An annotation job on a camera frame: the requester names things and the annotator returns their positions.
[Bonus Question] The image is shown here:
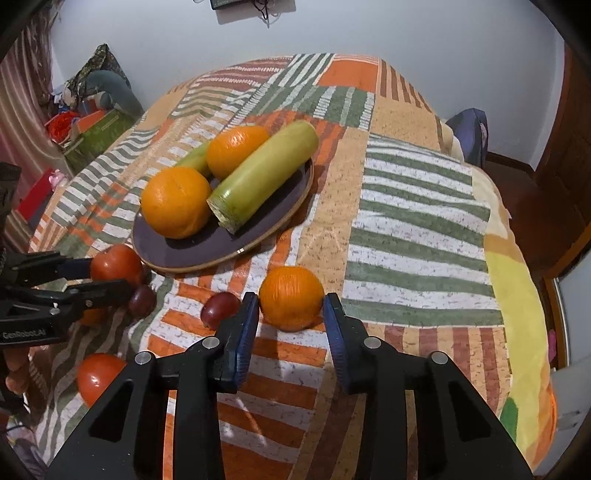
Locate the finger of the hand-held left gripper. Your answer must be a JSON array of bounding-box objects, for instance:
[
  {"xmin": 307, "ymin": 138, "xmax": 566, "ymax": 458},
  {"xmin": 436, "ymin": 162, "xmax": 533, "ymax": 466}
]
[
  {"xmin": 0, "ymin": 279, "xmax": 134, "ymax": 324},
  {"xmin": 6, "ymin": 251, "xmax": 93, "ymax": 284}
]

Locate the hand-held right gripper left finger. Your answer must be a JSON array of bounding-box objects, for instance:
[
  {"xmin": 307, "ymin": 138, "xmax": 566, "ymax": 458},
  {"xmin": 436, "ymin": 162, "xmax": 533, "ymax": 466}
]
[{"xmin": 44, "ymin": 292, "xmax": 260, "ymax": 480}]

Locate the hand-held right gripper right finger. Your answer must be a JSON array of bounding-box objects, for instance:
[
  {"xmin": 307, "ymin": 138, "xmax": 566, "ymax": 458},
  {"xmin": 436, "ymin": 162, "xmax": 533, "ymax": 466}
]
[{"xmin": 322, "ymin": 292, "xmax": 534, "ymax": 480}]

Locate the red tomato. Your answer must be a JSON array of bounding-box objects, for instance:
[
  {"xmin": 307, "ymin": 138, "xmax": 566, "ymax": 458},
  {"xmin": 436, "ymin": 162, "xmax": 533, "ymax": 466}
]
[
  {"xmin": 76, "ymin": 353, "xmax": 127, "ymax": 408},
  {"xmin": 90, "ymin": 244, "xmax": 145, "ymax": 286}
]

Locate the purple ceramic plate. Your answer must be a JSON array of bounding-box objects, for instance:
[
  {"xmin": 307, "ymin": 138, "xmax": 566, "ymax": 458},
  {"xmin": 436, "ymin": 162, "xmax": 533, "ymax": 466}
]
[{"xmin": 131, "ymin": 157, "xmax": 315, "ymax": 274}]

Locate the large orange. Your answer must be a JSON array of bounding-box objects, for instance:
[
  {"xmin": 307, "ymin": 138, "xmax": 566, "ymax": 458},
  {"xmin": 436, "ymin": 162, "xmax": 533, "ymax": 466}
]
[
  {"xmin": 206, "ymin": 126, "xmax": 271, "ymax": 180},
  {"xmin": 141, "ymin": 167, "xmax": 213, "ymax": 240}
]

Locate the green sugarcane piece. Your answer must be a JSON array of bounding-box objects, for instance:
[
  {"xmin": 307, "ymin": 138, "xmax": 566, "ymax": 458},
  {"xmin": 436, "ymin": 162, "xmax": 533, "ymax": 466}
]
[
  {"xmin": 206, "ymin": 121, "xmax": 319, "ymax": 234},
  {"xmin": 173, "ymin": 141, "xmax": 213, "ymax": 176}
]

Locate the person's left hand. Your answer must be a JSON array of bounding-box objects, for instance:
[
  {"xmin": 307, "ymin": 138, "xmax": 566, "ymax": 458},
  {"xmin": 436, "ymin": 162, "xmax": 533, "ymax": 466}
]
[{"xmin": 4, "ymin": 347, "xmax": 35, "ymax": 394}]

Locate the purple grape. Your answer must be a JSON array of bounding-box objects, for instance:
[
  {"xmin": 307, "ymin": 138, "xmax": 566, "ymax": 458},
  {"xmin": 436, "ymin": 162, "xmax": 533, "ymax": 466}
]
[
  {"xmin": 128, "ymin": 285, "xmax": 157, "ymax": 318},
  {"xmin": 201, "ymin": 292, "xmax": 241, "ymax": 329}
]

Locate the red box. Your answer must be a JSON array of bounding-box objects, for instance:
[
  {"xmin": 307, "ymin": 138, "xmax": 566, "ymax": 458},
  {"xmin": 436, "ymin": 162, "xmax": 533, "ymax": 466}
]
[{"xmin": 16, "ymin": 170, "xmax": 61, "ymax": 227}]

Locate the striped patchwork blanket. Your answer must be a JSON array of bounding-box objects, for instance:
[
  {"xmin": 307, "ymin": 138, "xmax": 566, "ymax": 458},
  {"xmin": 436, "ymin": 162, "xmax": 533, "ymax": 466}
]
[{"xmin": 28, "ymin": 53, "xmax": 557, "ymax": 480}]

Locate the green storage box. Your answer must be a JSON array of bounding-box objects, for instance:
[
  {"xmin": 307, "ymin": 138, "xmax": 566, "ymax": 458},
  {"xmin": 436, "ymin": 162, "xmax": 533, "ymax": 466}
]
[{"xmin": 62, "ymin": 111, "xmax": 137, "ymax": 174}]

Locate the red bag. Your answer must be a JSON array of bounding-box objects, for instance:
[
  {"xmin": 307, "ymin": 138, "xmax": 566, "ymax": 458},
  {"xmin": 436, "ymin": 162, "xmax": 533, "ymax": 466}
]
[{"xmin": 45, "ymin": 111, "xmax": 79, "ymax": 144}]

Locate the orange box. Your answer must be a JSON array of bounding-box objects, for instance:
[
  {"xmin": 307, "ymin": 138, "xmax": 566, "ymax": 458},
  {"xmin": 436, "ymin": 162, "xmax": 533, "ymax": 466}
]
[{"xmin": 71, "ymin": 110, "xmax": 107, "ymax": 137}]

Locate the striped brown curtain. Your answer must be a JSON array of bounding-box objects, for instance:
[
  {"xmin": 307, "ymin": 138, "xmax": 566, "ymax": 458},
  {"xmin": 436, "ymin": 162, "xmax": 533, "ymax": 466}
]
[{"xmin": 0, "ymin": 14, "xmax": 61, "ymax": 241}]

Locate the long grey pillow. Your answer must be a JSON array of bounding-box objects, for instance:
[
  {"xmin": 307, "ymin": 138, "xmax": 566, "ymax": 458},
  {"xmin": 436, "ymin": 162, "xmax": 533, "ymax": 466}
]
[{"xmin": 85, "ymin": 71, "xmax": 144, "ymax": 116}]

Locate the dark floral cloth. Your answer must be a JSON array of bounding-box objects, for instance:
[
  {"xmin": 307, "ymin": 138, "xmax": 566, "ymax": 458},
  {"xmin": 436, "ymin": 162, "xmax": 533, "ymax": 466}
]
[{"xmin": 69, "ymin": 44, "xmax": 132, "ymax": 93}]

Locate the blue bag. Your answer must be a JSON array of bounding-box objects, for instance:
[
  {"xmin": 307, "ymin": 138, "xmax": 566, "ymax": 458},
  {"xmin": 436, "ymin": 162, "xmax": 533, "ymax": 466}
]
[{"xmin": 445, "ymin": 108, "xmax": 489, "ymax": 167}]

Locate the brown wooden door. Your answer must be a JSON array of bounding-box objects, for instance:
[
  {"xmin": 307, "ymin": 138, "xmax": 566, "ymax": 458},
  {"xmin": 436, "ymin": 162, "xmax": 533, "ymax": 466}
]
[{"xmin": 531, "ymin": 44, "xmax": 591, "ymax": 278}]

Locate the black monitor cable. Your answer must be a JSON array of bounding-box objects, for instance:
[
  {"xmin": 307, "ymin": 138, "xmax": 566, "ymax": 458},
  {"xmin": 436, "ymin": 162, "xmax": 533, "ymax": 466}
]
[{"xmin": 252, "ymin": 0, "xmax": 282, "ymax": 21}]

